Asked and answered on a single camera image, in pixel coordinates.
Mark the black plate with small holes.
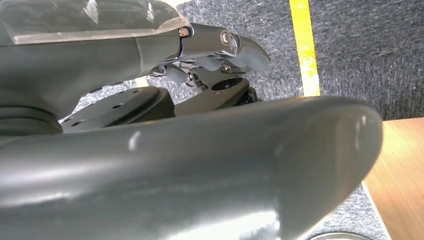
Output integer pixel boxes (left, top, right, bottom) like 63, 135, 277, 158
60, 86, 176, 134

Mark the yellow floor tape strip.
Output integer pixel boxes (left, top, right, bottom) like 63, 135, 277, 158
289, 0, 322, 98

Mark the wooden board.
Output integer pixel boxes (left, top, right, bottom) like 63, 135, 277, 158
361, 117, 424, 240

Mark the grey round floor ring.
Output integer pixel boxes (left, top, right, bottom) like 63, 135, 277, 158
306, 231, 374, 240

